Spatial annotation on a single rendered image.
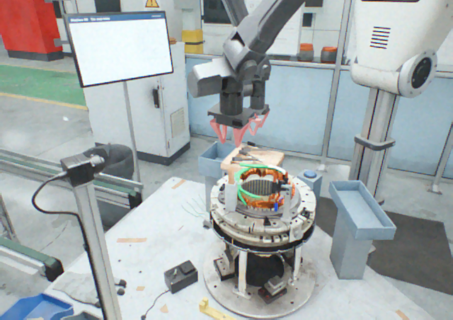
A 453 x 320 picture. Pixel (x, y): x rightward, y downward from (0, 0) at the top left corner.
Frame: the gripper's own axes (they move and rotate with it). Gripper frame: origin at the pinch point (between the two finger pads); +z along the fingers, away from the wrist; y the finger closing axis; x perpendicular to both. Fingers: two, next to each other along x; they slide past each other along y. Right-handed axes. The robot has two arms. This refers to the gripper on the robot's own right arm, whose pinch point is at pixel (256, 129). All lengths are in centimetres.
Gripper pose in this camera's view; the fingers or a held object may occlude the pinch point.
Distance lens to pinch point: 126.5
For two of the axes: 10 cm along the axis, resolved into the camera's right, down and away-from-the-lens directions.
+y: -4.1, 4.1, -8.1
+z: 0.2, 9.0, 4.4
